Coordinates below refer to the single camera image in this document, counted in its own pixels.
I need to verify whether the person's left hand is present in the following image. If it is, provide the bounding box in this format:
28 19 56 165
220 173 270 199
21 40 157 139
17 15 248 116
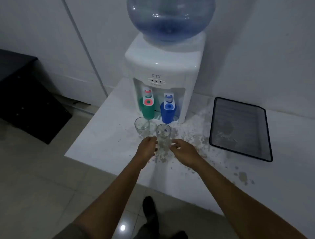
135 136 158 166

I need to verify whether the person's right hand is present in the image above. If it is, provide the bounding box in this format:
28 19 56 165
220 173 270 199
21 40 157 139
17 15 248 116
170 139 205 169

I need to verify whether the clear drinking glass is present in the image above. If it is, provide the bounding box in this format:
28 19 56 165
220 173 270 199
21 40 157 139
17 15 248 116
156 123 172 151
134 117 150 138

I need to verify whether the green plastic cup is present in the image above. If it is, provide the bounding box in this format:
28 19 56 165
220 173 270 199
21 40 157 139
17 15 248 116
138 96 156 120

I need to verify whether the blue plastic cup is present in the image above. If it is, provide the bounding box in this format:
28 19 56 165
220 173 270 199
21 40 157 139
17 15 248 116
160 101 177 124

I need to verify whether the black mesh tray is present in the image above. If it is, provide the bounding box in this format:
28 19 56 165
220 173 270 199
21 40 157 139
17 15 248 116
209 97 273 163

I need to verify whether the person's left forearm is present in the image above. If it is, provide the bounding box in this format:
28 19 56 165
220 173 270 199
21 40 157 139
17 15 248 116
74 156 148 239

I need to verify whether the person's right forearm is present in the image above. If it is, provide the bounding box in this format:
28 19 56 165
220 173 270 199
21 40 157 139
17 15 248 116
192 160 308 239

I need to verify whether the person's left shoe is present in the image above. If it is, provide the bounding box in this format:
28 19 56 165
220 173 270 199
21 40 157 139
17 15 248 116
142 196 160 229

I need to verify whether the person's shoe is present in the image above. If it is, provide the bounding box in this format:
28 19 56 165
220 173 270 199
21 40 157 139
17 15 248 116
172 230 189 239
142 196 160 229

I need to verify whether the person's right shoe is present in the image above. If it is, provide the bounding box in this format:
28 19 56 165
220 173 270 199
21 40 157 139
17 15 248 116
172 230 189 239

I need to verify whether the white water dispenser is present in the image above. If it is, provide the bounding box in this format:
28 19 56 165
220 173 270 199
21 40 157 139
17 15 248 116
124 31 206 125

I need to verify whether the large blue water bottle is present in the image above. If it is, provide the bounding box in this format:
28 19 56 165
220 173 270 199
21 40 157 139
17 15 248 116
126 0 216 44

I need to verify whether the black cabinet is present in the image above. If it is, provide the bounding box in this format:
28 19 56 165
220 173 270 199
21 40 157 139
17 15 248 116
0 49 73 145

